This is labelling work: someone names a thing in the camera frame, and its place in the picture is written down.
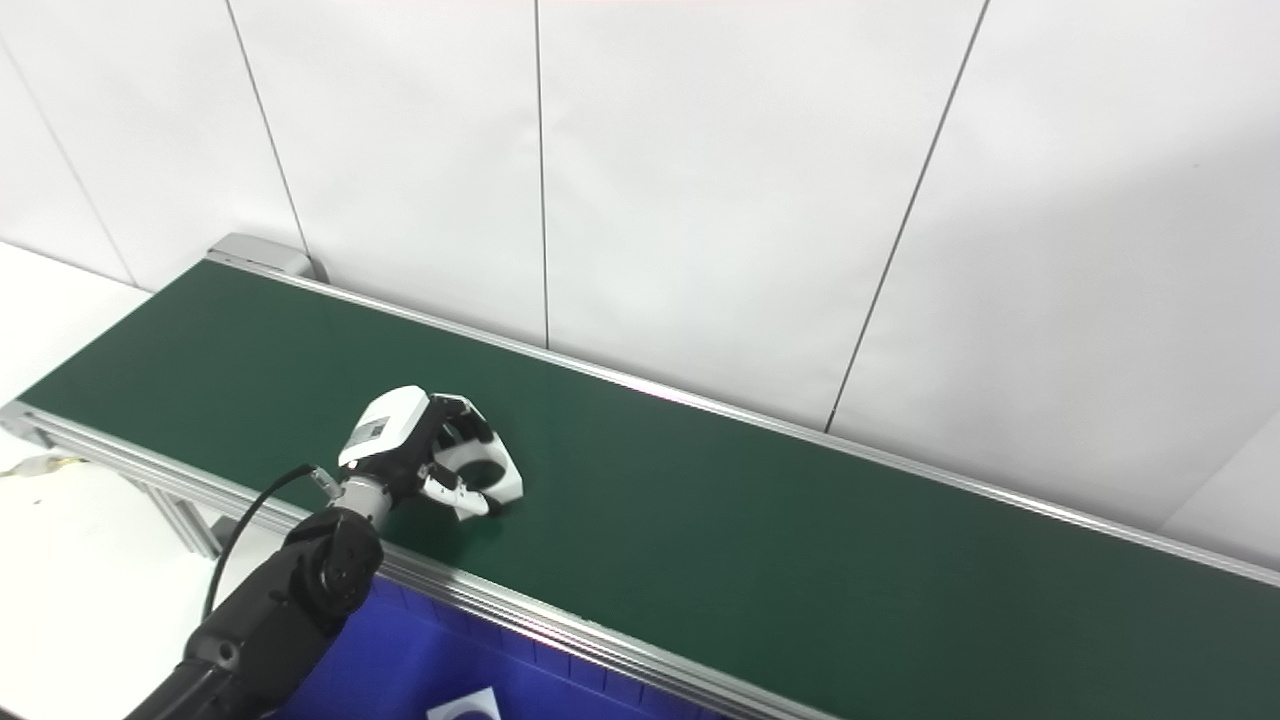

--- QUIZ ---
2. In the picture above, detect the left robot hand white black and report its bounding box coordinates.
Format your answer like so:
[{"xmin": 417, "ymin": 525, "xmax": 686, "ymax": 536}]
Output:
[{"xmin": 338, "ymin": 385, "xmax": 503, "ymax": 521}]

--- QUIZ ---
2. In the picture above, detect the white square part with hole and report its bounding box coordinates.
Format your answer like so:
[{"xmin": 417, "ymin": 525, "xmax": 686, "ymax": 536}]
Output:
[
  {"xmin": 425, "ymin": 687, "xmax": 503, "ymax": 720},
  {"xmin": 432, "ymin": 420, "xmax": 525, "ymax": 522}
]

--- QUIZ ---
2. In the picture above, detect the grey conveyor end housing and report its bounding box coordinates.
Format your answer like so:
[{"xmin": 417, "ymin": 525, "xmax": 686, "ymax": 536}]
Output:
[{"xmin": 207, "ymin": 233, "xmax": 328, "ymax": 284}]

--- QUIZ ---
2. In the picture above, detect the green conveyor belt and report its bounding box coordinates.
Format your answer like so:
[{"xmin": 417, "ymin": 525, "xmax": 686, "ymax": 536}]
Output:
[
  {"xmin": 18, "ymin": 260, "xmax": 1280, "ymax": 720},
  {"xmin": 0, "ymin": 233, "xmax": 1280, "ymax": 720}
]

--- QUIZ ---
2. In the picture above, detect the blue bin with white parts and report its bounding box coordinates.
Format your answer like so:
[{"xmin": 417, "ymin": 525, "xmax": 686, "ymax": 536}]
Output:
[{"xmin": 268, "ymin": 575, "xmax": 726, "ymax": 720}]

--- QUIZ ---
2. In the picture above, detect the aluminium conveyor leg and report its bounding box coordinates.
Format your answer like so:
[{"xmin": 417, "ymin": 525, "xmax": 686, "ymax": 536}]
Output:
[{"xmin": 138, "ymin": 478, "xmax": 227, "ymax": 561}]

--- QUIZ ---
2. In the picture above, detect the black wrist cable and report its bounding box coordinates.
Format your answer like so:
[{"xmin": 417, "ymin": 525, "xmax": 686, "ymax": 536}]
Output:
[{"xmin": 200, "ymin": 463, "xmax": 323, "ymax": 623}]

